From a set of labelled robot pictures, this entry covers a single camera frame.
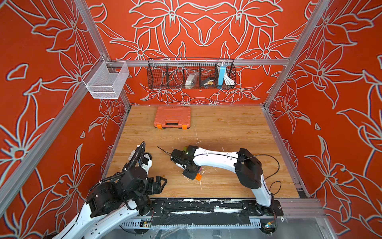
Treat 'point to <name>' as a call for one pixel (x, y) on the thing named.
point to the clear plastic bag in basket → (190, 80)
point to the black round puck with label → (147, 155)
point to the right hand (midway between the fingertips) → (189, 174)
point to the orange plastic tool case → (171, 117)
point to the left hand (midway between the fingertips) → (161, 181)
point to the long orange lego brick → (198, 177)
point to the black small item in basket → (207, 81)
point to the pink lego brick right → (200, 169)
